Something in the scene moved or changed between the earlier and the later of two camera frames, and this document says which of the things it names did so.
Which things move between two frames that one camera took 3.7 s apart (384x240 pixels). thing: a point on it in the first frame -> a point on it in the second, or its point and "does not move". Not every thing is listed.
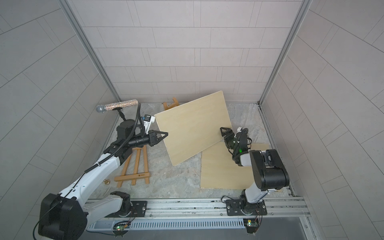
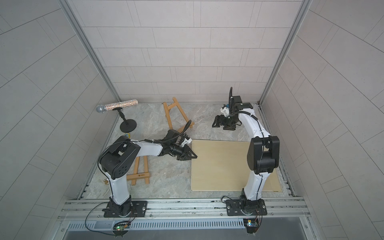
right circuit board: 251,224 does not move
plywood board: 194,127 -> 222,165
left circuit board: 121,228 does not move
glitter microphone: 102,108 does not move
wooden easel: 134,177 does not move
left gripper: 152,138 -> 184,156
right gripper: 228,138 -> 224,122
